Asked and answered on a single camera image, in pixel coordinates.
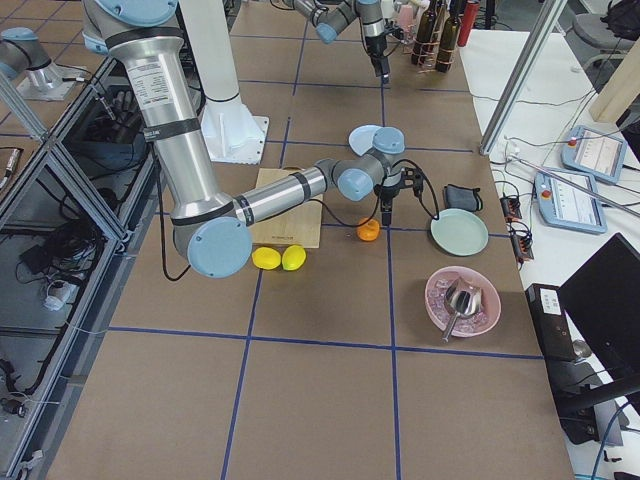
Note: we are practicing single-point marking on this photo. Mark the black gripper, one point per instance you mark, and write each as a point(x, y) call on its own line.
point(374, 46)
point(387, 191)

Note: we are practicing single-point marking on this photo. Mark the orange fruit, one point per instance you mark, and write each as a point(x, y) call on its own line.
point(368, 231)

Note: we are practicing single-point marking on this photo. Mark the light blue plate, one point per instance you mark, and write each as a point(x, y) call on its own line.
point(360, 138)

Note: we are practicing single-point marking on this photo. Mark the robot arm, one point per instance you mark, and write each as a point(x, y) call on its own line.
point(330, 23)
point(178, 59)

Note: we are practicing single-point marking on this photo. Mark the light green plate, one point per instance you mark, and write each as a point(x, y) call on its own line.
point(459, 232)

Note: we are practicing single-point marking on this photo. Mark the dark wine bottle upper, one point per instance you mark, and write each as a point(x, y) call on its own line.
point(425, 29)

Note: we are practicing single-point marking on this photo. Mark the dark wine bottle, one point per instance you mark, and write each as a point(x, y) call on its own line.
point(448, 38)
point(425, 29)

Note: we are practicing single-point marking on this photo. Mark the folded grey cloth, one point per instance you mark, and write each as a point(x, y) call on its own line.
point(463, 198)

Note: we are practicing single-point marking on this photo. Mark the dark wine bottle lower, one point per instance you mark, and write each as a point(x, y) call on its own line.
point(448, 38)

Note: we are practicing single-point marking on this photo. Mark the bamboo cutting board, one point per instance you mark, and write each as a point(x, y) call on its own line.
point(295, 220)

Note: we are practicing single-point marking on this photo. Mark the upper yellow lemon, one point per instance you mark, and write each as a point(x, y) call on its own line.
point(293, 258)

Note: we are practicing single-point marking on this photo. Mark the yellow lemon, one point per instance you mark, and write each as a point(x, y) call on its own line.
point(266, 258)
point(293, 258)

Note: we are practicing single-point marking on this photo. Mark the metal scoop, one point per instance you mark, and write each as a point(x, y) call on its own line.
point(462, 300)

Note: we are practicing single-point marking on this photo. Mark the lower yellow lemon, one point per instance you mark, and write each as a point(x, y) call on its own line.
point(266, 258)

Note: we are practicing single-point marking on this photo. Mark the pink bowl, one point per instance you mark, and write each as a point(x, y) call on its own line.
point(478, 324)

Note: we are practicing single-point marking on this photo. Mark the black computer box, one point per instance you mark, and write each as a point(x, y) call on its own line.
point(550, 322)

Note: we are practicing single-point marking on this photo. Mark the near teach pendant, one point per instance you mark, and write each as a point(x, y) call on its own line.
point(561, 205)

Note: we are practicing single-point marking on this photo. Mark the teach pendant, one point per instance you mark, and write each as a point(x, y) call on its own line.
point(594, 152)
point(561, 205)

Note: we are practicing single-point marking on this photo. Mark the far teach pendant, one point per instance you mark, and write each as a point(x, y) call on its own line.
point(594, 152)

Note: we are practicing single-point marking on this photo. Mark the black computer monitor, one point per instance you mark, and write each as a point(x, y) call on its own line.
point(602, 300)

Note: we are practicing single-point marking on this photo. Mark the copper wire bottle rack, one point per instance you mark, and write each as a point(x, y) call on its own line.
point(430, 55)

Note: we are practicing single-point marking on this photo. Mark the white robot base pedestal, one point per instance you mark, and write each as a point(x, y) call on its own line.
point(232, 134)

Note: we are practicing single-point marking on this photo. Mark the aluminium frame post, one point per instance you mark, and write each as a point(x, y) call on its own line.
point(532, 49)

